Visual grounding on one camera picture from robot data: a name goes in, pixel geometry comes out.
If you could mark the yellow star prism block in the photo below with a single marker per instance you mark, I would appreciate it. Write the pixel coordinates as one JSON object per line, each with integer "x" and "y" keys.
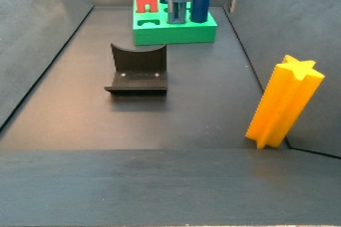
{"x": 293, "y": 83}

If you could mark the green shape sorting board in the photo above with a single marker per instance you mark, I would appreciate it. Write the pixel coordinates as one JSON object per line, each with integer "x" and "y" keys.
{"x": 153, "y": 30}

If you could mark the black curved holder bracket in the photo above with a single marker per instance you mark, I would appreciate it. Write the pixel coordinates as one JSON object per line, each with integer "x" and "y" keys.
{"x": 141, "y": 70}

